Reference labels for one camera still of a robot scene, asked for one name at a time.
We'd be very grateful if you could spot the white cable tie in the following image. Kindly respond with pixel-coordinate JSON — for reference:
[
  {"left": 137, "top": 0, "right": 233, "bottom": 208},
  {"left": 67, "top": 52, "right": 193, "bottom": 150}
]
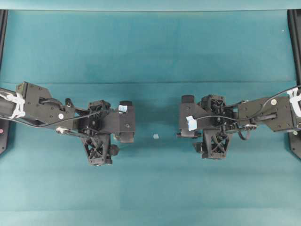
[
  {"left": 0, "top": 91, "right": 26, "bottom": 119},
  {"left": 286, "top": 87, "right": 301, "bottom": 117}
]

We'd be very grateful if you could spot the white cable tie left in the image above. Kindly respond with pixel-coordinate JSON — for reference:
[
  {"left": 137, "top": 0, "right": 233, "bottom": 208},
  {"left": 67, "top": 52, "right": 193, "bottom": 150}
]
[{"left": 0, "top": 91, "right": 26, "bottom": 119}]

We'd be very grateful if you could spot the black frame rail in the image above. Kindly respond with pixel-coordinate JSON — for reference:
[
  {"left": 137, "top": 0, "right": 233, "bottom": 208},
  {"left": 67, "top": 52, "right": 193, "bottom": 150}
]
[
  {"left": 0, "top": 9, "right": 10, "bottom": 156},
  {"left": 283, "top": 9, "right": 301, "bottom": 159}
]

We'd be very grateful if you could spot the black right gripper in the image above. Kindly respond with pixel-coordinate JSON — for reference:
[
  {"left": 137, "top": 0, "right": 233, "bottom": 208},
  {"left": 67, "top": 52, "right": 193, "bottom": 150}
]
[{"left": 193, "top": 95, "right": 235, "bottom": 160}]

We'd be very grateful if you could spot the left black frame rail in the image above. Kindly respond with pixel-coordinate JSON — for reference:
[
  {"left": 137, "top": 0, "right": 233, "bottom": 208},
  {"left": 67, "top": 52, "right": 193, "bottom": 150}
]
[{"left": 0, "top": 9, "right": 10, "bottom": 156}]

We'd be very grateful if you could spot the right black frame rail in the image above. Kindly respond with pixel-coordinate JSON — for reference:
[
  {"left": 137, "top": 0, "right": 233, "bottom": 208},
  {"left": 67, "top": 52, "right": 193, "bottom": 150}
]
[{"left": 283, "top": 9, "right": 301, "bottom": 159}]

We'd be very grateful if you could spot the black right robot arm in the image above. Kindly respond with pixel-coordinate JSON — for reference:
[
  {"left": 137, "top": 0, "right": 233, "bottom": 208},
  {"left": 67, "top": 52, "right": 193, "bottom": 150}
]
[{"left": 177, "top": 86, "right": 301, "bottom": 160}]

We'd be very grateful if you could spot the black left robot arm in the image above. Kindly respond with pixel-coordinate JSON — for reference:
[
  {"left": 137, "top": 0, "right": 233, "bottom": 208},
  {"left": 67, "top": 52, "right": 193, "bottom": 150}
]
[{"left": 0, "top": 82, "right": 119, "bottom": 166}]

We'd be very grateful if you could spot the teal table mat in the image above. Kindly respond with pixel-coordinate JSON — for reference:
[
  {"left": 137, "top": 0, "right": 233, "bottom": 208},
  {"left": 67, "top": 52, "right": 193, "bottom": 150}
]
[{"left": 0, "top": 10, "right": 301, "bottom": 226}]

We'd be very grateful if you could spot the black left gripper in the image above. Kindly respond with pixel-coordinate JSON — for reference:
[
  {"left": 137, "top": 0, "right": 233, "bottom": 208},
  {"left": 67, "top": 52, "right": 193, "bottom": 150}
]
[{"left": 78, "top": 100, "right": 119, "bottom": 166}]

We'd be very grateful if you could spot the white cable tie right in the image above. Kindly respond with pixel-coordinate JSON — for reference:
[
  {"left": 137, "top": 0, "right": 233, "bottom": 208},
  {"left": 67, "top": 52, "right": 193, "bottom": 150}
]
[{"left": 286, "top": 87, "right": 301, "bottom": 117}]

